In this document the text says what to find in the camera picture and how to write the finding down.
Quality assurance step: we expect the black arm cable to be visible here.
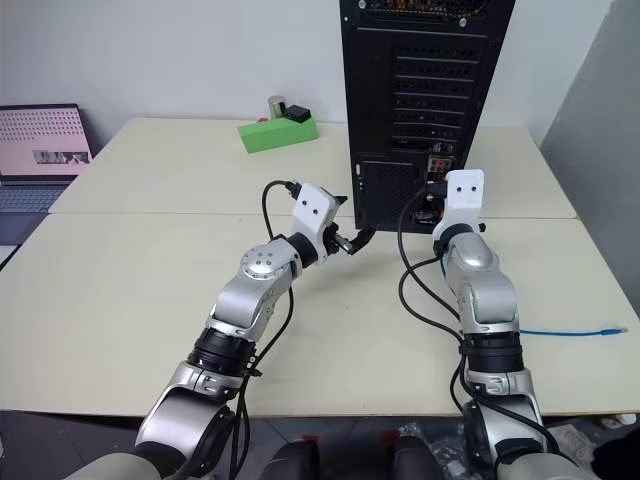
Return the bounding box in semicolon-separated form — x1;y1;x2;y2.
227;178;302;480
396;180;562;480

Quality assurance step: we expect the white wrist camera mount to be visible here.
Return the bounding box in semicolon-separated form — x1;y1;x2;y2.
290;183;338;262
432;168;487;238

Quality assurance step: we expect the green rectangular block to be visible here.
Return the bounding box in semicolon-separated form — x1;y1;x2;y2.
236;116;321;154

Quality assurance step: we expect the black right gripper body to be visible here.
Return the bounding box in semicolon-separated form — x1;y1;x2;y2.
420;193;448;224

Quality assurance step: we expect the open grey laptop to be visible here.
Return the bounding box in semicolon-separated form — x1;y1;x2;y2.
0;103;95;217

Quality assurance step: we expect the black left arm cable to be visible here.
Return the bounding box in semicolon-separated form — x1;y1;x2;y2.
227;178;302;480

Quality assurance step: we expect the dark rounded shape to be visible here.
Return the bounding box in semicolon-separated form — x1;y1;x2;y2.
390;433;437;480
270;435;322;480

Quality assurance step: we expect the grey partition panel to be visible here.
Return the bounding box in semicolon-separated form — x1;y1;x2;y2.
538;0;640;322

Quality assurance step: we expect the crumpled clear plastic wrap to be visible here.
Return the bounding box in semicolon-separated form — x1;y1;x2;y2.
399;420;467;474

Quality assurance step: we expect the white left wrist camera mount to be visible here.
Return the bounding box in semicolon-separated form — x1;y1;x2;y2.
290;183;338;262

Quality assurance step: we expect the blue ethernet cable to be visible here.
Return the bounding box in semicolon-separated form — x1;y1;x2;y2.
438;253;629;338

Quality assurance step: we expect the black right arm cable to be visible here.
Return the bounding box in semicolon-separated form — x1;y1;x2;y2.
396;180;562;480

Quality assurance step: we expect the clear plastic bag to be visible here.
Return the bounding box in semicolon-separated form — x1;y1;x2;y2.
546;418;603;469

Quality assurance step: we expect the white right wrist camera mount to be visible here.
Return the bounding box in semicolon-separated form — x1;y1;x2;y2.
432;168;487;238

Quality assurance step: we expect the black computer tower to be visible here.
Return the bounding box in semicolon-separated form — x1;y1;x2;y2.
338;0;517;234

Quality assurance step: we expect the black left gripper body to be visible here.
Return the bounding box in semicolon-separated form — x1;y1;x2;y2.
322;221;355;256

